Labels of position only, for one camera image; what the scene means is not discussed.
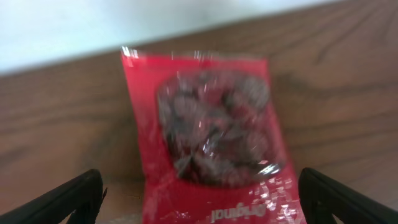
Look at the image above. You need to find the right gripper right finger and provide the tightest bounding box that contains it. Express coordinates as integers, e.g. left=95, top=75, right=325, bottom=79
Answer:
left=298, top=167, right=397, bottom=224

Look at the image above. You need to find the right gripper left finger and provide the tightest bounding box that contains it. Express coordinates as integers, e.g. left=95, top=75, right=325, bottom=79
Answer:
left=1, top=169, right=107, bottom=224

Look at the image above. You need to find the red Hacks candy bag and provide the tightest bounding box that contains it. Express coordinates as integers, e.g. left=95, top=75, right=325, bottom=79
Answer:
left=121, top=47, right=305, bottom=224

